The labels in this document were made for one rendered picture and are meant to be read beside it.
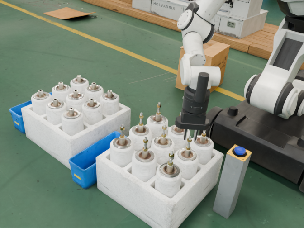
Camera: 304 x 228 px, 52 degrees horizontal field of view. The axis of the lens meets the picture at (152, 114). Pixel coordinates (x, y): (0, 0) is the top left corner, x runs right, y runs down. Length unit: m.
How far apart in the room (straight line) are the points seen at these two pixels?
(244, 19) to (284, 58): 1.78
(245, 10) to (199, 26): 2.00
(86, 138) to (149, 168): 0.40
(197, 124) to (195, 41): 0.29
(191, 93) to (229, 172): 0.35
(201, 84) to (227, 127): 0.62
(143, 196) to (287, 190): 0.71
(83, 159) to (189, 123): 0.57
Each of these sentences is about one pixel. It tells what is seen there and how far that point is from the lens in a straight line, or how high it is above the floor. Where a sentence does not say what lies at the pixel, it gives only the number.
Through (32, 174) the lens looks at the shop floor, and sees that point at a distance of 1.54.
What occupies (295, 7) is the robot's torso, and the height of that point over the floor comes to 0.79.
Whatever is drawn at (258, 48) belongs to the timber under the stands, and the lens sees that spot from 3.04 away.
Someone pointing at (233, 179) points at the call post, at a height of 0.21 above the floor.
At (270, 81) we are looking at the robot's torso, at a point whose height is 0.50.
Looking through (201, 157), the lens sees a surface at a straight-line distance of 1.30.
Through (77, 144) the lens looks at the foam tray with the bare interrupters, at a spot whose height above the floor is 0.14.
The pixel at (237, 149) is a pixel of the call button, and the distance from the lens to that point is 1.18.
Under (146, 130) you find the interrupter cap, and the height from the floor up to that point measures 0.25.
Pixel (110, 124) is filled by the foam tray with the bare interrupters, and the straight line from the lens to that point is 1.54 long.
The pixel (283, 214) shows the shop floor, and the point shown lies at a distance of 1.49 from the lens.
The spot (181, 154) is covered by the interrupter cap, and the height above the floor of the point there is 0.25.
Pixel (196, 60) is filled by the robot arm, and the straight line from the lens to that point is 1.10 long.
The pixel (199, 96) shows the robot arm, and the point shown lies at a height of 0.55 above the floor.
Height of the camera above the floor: 1.03
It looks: 33 degrees down
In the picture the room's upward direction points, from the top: 4 degrees clockwise
